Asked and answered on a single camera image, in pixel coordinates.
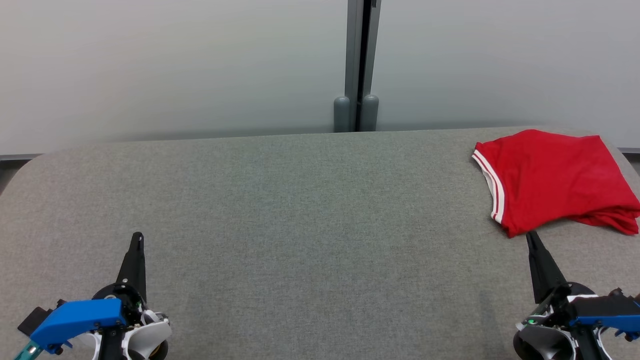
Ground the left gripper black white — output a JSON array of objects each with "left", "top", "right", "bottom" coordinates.
[{"left": 75, "top": 232, "right": 174, "bottom": 360}]

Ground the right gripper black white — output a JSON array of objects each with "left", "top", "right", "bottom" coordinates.
[{"left": 513, "top": 230, "right": 617, "bottom": 360}]

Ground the grey fabric padded surface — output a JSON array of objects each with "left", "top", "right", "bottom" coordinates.
[{"left": 0, "top": 125, "right": 640, "bottom": 360}]

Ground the grey cylindrical post bumper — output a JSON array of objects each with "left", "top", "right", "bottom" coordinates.
[
  {"left": 333, "top": 96, "right": 352, "bottom": 133},
  {"left": 362, "top": 94, "right": 380, "bottom": 132}
]

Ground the grey metal partition frame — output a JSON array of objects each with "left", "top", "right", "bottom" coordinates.
[{"left": 344, "top": 0, "right": 383, "bottom": 132}]

